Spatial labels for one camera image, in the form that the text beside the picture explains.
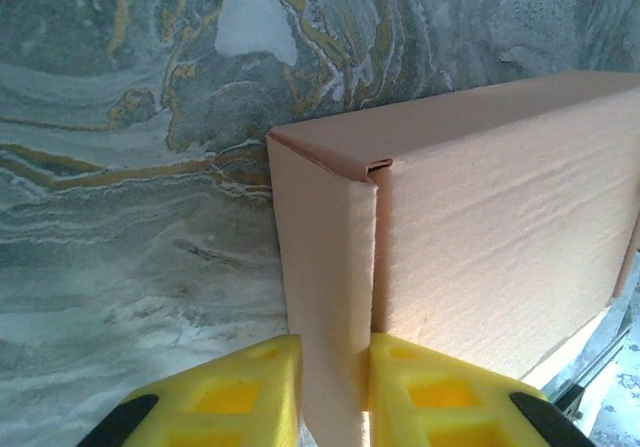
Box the tan cardboard box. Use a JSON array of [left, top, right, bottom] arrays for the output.
[[266, 70, 640, 447]]

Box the aluminium table side rail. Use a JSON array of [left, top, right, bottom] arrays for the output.
[[519, 266, 640, 418]]

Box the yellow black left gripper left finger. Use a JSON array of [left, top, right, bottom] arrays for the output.
[[77, 334, 304, 447]]

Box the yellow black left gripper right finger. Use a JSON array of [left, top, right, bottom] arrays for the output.
[[367, 331, 596, 447]]

